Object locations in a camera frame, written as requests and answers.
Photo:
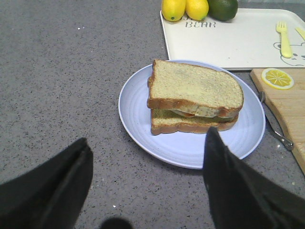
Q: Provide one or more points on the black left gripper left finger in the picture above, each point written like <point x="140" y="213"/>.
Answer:
<point x="50" y="196"/>

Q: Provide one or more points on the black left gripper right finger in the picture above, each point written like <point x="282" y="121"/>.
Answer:
<point x="240" y="197"/>

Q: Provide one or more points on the light blue round plate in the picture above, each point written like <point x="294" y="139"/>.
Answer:
<point x="186" y="149"/>

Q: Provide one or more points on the fried egg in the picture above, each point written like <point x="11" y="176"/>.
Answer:
<point x="206" y="112"/>

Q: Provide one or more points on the bread slice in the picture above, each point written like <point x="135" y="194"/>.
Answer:
<point x="167" y="122"/>
<point x="175" y="85"/>

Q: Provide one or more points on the white bear tray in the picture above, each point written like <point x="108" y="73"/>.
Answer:
<point x="249" y="40"/>

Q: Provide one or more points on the wooden cutting board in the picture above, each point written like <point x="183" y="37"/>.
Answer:
<point x="288" y="106"/>

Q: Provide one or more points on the lemon slice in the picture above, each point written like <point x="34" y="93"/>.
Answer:
<point x="277" y="79"/>

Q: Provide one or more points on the yellow plastic knife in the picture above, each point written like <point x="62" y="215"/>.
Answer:
<point x="301" y="32"/>

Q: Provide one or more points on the yellow plastic fork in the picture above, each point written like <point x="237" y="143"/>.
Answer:
<point x="282" y="29"/>

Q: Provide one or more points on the green lime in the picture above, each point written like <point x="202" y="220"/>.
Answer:
<point x="223" y="10"/>

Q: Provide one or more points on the right yellow lemon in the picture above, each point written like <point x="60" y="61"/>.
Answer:
<point x="197" y="9"/>

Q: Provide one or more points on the yellow lemon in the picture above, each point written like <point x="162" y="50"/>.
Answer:
<point x="173" y="10"/>
<point x="197" y="9"/>

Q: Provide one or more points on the left yellow lemon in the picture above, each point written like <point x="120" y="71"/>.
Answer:
<point x="173" y="10"/>

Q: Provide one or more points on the metal cutting board handle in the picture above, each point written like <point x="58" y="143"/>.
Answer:
<point x="273" y="123"/>

